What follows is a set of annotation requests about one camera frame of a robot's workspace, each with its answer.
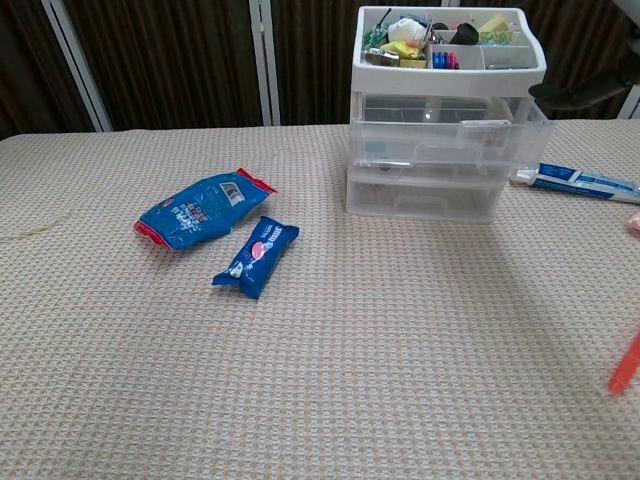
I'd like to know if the blue white toothpaste tube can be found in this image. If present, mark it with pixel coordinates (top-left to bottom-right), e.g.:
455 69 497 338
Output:
514 161 640 206

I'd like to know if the white plastic drawer organizer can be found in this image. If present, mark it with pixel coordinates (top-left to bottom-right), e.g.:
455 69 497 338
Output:
344 5 547 225

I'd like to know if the clear drawer with wide handle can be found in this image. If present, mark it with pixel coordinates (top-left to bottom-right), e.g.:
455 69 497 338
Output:
349 92 557 169

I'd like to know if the short white frame post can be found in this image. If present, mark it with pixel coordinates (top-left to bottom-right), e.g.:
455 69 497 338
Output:
618 84 640 120

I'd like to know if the yellow sponge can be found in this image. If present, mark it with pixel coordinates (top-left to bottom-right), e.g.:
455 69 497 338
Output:
477 14 514 32

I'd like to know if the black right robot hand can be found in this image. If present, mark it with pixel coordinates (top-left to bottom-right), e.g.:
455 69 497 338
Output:
528 79 634 109

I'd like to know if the orange red plastic stick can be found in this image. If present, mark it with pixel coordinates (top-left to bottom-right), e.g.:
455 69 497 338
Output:
608 327 640 396

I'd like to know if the upright white frame post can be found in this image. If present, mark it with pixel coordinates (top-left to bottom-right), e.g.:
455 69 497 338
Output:
248 0 281 127

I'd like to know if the black round object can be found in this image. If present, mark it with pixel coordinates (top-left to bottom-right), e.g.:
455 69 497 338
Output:
449 23 480 45

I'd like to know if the white crumpled wad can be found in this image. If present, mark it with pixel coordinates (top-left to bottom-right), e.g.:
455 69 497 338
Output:
387 18 426 44

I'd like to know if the beige woven tablecloth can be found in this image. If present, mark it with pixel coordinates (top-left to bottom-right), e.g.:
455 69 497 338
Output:
0 118 640 480

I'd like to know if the yellow wrapped packet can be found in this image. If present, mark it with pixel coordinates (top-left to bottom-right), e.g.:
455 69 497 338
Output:
379 40 424 60

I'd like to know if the dark brown curtain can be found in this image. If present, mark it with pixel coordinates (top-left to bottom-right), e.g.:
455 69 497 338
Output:
0 0 640 141

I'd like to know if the metal key ring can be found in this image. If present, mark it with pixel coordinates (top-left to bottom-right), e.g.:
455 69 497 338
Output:
422 24 451 46

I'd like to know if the slanted white frame post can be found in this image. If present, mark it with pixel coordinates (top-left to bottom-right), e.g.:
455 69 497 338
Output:
42 0 112 133

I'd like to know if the small blue snack packet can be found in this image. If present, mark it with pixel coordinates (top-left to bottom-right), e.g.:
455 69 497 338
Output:
211 215 301 301

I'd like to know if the clear empty drawer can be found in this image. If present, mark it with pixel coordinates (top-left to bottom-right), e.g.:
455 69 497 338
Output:
345 177 502 224

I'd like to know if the large blue snack bag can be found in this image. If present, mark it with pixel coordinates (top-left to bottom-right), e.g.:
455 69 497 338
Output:
133 167 278 251

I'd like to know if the green printed packet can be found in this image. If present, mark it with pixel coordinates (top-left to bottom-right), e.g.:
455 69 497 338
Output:
477 29 516 45

